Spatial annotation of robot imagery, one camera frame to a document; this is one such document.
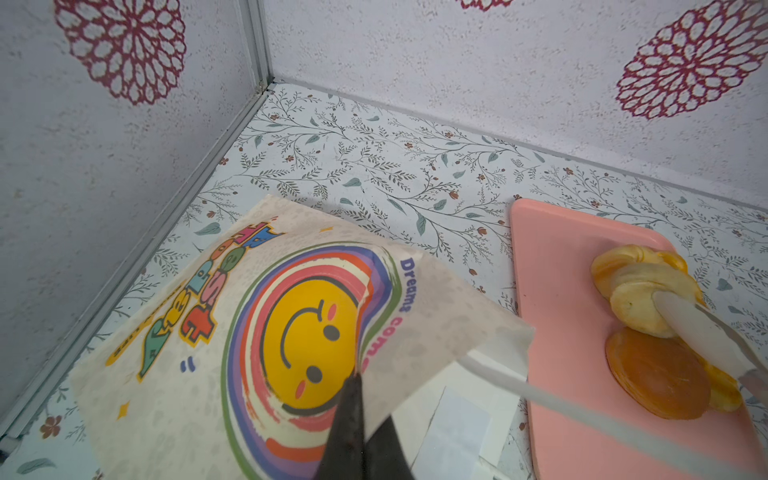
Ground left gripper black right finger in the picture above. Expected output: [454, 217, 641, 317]
[363, 417, 414, 480]

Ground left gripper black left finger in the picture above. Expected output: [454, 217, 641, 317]
[314, 373, 365, 480]

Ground white printed paper bag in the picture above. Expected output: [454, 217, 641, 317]
[70, 197, 535, 479]

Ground round fake bread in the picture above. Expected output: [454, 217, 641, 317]
[605, 328, 711, 420]

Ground orange fake bread roll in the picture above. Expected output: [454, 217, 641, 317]
[590, 244, 705, 338]

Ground metal tongs with white tips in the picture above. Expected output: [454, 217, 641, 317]
[652, 291, 767, 405]

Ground yellow fluted fake cake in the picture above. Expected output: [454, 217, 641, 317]
[697, 355, 743, 413]

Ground pink plastic tray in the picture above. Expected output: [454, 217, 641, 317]
[509, 199, 767, 479]

